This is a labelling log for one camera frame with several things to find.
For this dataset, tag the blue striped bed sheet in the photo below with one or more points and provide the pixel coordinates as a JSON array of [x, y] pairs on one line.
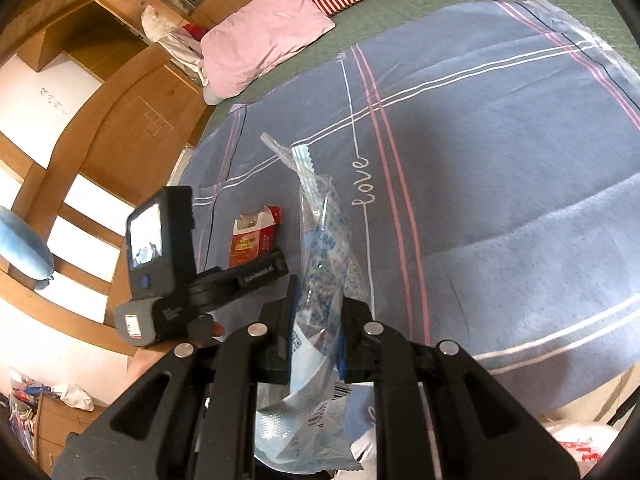
[[500, 160]]

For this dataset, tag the person's left hand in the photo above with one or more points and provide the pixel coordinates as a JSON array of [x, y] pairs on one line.
[[218, 330]]

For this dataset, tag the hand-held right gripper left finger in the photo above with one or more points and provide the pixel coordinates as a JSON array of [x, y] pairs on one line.
[[294, 330]]

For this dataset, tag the wooden headboard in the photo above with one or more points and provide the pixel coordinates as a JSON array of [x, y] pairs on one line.
[[150, 110]]

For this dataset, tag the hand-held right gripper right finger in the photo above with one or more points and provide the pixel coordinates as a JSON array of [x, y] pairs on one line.
[[342, 345]]

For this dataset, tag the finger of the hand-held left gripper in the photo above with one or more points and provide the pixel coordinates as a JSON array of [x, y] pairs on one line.
[[281, 266]]

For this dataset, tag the red cardboard box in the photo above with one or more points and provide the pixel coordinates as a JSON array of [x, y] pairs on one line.
[[250, 242]]

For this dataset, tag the green bed mat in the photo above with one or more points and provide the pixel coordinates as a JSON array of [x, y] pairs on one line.
[[425, 10]]

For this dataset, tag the white red cloth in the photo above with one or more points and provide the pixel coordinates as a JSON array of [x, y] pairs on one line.
[[185, 50]]

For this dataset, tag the white red-printed plastic bag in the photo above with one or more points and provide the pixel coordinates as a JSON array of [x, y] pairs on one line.
[[575, 452]]

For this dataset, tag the crumpled white floor bag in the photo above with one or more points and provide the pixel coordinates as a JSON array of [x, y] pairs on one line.
[[75, 396]]

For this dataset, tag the clear face mask packet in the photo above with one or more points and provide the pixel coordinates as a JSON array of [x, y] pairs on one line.
[[325, 240]]

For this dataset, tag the pale grey cushion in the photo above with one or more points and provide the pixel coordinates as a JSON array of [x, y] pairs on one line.
[[211, 95]]

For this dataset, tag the pink pillow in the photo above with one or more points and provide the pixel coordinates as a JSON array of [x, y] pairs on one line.
[[265, 35]]

